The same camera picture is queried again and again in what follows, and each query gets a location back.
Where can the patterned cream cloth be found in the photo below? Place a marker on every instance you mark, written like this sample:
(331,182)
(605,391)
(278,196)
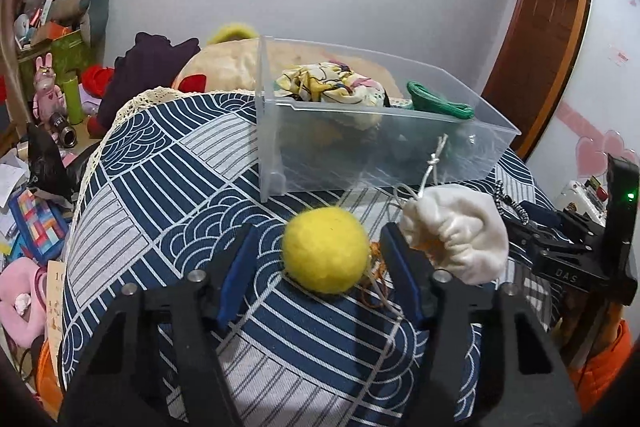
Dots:
(330,89)

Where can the orange clothing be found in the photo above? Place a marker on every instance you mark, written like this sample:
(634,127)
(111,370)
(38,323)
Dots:
(602,367)

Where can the pink plush toy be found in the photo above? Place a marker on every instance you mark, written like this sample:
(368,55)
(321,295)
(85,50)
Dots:
(20,302)

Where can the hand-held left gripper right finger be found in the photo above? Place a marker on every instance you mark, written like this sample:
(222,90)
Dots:
(400,274)

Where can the orange rubber band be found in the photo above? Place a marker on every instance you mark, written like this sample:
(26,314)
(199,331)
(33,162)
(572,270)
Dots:
(376,253)

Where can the clear plastic bin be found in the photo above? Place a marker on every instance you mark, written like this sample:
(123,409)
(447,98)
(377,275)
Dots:
(350,157)

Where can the red plush item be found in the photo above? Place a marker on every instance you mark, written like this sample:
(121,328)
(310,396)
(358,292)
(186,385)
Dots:
(97,78)

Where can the colourful checked box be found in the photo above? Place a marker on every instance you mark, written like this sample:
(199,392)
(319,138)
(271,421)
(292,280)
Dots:
(39,223)

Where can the yellow felt ball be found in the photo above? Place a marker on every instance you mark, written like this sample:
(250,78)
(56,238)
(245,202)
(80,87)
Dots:
(325,252)

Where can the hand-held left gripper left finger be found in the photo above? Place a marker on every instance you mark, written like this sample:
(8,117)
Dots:
(239,274)

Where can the beige plush toy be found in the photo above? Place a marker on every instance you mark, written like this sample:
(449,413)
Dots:
(225,64)

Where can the yellow fuzzy plush part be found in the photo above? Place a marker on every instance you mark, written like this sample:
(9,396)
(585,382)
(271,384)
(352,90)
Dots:
(230,32)

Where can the black plastic bag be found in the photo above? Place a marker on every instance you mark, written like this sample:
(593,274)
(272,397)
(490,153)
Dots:
(47,167)

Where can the green cardboard box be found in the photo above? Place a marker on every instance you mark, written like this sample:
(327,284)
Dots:
(67,52)

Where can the green cylinder bottle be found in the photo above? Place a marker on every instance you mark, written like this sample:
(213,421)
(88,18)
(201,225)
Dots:
(73,99)

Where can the pink rabbit figure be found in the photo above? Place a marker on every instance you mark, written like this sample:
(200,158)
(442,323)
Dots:
(47,87)

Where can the brown wooden door frame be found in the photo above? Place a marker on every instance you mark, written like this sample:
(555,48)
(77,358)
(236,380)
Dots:
(545,32)

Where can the pink heart wall sticker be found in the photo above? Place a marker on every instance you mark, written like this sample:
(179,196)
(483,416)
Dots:
(600,152)

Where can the dark purple cloth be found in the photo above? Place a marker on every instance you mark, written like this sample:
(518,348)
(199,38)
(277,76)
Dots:
(145,67)

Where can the orange bag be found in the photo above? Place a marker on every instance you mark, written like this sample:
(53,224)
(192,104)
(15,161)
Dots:
(49,382)

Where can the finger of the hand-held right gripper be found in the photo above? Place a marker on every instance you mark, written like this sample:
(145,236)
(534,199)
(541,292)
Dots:
(526,243)
(550,217)

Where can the blue wave-pattern tablecloth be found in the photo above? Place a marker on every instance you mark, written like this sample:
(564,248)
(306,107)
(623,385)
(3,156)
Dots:
(175,187)

